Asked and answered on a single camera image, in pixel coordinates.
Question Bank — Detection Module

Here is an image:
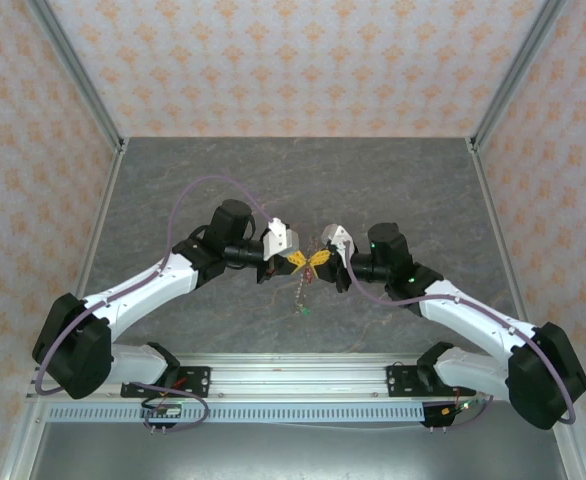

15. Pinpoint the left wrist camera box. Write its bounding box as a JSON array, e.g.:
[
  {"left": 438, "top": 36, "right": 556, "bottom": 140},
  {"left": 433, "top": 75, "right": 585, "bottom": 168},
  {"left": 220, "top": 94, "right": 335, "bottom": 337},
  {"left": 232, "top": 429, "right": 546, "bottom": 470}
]
[{"left": 261, "top": 216, "right": 300, "bottom": 262}]

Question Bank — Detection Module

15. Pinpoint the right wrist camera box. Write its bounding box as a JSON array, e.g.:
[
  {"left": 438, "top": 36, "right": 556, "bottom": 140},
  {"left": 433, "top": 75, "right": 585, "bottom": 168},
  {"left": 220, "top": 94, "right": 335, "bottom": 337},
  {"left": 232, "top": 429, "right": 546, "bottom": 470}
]
[{"left": 320, "top": 223, "right": 357, "bottom": 257}]

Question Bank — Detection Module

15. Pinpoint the grey metal panel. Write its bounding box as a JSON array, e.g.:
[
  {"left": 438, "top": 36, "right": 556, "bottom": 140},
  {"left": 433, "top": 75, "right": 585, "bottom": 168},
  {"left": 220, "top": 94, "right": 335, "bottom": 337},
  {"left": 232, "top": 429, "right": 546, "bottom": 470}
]
[{"left": 27, "top": 422, "right": 569, "bottom": 480}]

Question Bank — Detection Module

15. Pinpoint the aluminium table side rail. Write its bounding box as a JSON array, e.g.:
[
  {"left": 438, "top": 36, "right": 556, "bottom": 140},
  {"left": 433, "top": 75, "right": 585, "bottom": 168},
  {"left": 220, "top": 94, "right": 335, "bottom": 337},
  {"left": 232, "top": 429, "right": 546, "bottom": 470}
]
[
  {"left": 465, "top": 138, "right": 534, "bottom": 331},
  {"left": 74, "top": 138, "right": 128, "bottom": 299}
]

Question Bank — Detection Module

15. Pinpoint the slotted grey cable duct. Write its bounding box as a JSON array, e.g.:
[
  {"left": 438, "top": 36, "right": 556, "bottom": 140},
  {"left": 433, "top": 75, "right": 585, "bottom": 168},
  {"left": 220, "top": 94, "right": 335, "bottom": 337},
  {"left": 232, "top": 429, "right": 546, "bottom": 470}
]
[{"left": 45, "top": 402, "right": 427, "bottom": 424}]

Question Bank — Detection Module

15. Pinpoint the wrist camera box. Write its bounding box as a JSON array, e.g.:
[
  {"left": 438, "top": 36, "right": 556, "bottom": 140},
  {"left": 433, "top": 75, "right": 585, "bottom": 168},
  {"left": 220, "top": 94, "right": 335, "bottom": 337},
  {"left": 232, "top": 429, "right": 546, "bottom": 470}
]
[
  {"left": 261, "top": 216, "right": 300, "bottom": 262},
  {"left": 320, "top": 223, "right": 357, "bottom": 257}
]

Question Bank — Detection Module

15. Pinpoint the small black controller board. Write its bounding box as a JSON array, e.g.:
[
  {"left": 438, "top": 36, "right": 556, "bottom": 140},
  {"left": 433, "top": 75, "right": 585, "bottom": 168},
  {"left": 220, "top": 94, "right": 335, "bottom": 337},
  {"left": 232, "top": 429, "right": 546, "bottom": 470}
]
[
  {"left": 422, "top": 397, "right": 480, "bottom": 436},
  {"left": 140, "top": 397, "right": 184, "bottom": 436}
]

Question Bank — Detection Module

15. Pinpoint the short aluminium frame leg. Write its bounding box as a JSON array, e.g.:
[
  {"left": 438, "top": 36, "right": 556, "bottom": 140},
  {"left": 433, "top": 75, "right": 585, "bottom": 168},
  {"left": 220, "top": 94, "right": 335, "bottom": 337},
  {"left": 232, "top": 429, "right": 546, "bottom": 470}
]
[
  {"left": 0, "top": 399, "right": 49, "bottom": 480},
  {"left": 546, "top": 399, "right": 586, "bottom": 480}
]

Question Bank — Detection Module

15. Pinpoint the aluminium frame post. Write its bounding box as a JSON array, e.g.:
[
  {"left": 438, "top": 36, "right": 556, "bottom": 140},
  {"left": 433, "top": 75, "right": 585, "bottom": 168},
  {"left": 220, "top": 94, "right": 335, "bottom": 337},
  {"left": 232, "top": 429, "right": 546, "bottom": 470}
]
[
  {"left": 465, "top": 0, "right": 570, "bottom": 154},
  {"left": 25, "top": 0, "right": 127, "bottom": 154}
]

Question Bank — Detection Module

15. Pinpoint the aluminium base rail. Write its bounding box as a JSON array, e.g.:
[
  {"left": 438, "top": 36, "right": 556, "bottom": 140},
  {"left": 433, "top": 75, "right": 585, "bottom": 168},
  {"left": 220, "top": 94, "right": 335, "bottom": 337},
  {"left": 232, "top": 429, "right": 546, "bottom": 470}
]
[{"left": 25, "top": 351, "right": 574, "bottom": 401}]

